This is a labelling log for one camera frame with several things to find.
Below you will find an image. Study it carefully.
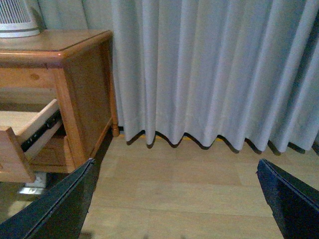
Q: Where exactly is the wooden drawer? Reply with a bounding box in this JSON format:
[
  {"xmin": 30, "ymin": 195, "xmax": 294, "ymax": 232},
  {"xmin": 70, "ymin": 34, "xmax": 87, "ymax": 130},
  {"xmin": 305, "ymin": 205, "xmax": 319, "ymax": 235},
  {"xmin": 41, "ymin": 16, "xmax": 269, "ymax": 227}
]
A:
[
  {"xmin": 0, "ymin": 99, "xmax": 62, "ymax": 183},
  {"xmin": 30, "ymin": 135, "xmax": 76, "ymax": 173}
]

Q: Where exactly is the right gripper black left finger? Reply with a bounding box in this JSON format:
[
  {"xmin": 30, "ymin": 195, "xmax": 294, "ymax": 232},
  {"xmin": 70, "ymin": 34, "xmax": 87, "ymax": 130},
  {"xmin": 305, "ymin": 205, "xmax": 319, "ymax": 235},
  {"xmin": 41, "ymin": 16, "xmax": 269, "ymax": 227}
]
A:
[{"xmin": 0, "ymin": 159, "xmax": 96, "ymax": 239}]

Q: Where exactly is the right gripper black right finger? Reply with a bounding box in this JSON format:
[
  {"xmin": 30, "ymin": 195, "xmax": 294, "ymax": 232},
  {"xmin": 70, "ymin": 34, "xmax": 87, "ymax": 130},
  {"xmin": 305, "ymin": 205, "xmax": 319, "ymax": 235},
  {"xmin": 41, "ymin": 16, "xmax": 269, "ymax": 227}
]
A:
[{"xmin": 257, "ymin": 159, "xmax": 319, "ymax": 239}]

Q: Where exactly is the grey curtain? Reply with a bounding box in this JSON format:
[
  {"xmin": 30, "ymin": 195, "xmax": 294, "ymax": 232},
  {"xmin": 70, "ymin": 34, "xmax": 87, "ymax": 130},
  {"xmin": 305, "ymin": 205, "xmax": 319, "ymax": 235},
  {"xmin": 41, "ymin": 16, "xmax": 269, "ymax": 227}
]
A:
[{"xmin": 38, "ymin": 0, "xmax": 319, "ymax": 152}]

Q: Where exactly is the white cylindrical air purifier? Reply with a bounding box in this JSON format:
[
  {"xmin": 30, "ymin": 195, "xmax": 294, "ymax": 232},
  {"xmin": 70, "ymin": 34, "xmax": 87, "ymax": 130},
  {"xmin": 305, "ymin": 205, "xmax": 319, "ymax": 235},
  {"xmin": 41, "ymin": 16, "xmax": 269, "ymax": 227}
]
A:
[{"xmin": 0, "ymin": 0, "xmax": 45, "ymax": 38}]

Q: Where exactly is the wooden nightstand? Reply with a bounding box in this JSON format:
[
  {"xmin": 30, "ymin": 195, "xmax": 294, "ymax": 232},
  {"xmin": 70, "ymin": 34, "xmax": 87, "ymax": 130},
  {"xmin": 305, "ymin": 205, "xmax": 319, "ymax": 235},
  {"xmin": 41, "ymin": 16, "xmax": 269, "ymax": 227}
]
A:
[{"xmin": 0, "ymin": 30, "xmax": 119, "ymax": 168}]

